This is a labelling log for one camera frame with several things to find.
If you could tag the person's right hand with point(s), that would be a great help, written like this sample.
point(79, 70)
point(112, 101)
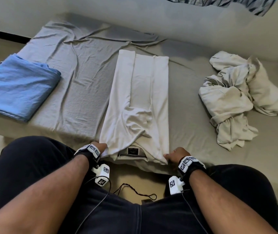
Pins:
point(178, 153)

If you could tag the person's left hand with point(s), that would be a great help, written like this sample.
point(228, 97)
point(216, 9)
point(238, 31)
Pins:
point(101, 146)

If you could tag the person's right fingers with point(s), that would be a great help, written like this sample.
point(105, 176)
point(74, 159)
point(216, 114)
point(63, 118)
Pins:
point(169, 157)

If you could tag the person's left fingers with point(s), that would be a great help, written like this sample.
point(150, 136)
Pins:
point(104, 148)

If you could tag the white garment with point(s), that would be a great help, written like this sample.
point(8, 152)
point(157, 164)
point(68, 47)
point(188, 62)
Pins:
point(139, 104)

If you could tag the person's right forearm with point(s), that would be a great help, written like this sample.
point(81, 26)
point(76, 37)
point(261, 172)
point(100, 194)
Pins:
point(226, 204)

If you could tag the person's left forearm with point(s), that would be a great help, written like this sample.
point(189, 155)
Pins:
point(43, 192)

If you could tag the grey bedsheet on mattress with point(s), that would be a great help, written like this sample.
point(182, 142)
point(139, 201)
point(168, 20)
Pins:
point(190, 119)

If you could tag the dark navy shorts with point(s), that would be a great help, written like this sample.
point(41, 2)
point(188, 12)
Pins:
point(134, 216)

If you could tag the crumpled cream cloth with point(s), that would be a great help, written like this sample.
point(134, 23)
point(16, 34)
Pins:
point(236, 97)

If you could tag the blue folded cloth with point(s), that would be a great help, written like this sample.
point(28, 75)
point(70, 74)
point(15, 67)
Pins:
point(17, 87)

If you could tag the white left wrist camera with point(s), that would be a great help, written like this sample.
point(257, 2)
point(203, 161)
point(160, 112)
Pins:
point(102, 175)

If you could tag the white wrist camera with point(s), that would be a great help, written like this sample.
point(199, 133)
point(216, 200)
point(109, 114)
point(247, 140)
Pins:
point(102, 175)
point(176, 185)

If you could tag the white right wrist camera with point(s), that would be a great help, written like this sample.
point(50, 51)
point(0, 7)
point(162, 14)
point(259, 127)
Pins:
point(176, 185)

